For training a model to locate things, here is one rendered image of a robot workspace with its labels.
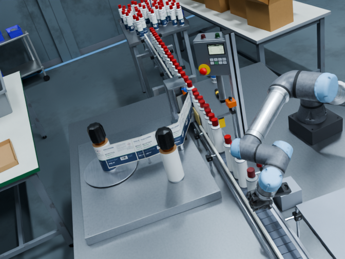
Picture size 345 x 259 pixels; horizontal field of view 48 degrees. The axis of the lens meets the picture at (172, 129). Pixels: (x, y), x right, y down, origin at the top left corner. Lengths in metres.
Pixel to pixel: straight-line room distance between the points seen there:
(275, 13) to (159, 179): 2.12
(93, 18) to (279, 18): 3.61
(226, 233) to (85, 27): 5.22
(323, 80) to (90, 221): 1.22
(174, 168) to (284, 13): 2.19
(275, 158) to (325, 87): 0.38
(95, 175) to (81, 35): 4.58
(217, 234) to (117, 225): 0.47
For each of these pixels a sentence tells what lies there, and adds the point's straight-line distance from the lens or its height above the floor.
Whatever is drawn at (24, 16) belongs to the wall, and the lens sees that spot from 6.41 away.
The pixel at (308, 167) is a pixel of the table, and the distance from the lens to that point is 2.03.
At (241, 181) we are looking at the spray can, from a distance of 1.84.
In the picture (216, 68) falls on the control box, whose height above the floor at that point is 1.33.
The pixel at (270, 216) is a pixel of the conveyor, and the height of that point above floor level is 0.88.
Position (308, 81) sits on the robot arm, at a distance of 1.64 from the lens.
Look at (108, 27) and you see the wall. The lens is 6.63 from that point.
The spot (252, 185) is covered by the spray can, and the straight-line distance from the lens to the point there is 1.68.
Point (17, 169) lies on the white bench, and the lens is 2.73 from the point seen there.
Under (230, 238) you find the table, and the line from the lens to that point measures 1.74.
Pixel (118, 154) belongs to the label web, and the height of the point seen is 0.99.
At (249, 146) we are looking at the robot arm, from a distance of 1.45.
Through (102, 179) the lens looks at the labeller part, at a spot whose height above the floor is 0.89.
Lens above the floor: 2.18
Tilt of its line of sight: 33 degrees down
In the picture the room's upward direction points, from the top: 15 degrees counter-clockwise
